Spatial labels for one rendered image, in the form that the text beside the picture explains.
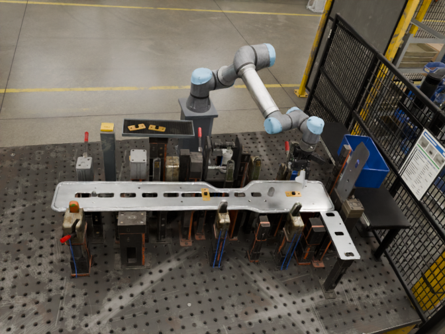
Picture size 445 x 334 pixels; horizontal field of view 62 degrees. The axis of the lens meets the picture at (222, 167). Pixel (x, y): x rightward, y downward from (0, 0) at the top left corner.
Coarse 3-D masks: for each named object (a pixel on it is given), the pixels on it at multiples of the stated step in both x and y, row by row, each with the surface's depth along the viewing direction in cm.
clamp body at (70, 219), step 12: (72, 216) 155; (84, 216) 161; (72, 228) 153; (84, 228) 162; (72, 240) 157; (84, 240) 161; (72, 252) 161; (84, 252) 169; (72, 264) 169; (84, 264) 170
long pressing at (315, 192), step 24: (72, 192) 173; (96, 192) 175; (120, 192) 177; (144, 192) 180; (168, 192) 182; (192, 192) 184; (216, 192) 187; (240, 192) 189; (264, 192) 192; (312, 192) 197
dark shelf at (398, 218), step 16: (336, 128) 244; (336, 144) 229; (336, 160) 216; (368, 192) 199; (384, 192) 201; (368, 208) 189; (384, 208) 191; (368, 224) 183; (384, 224) 182; (400, 224) 184
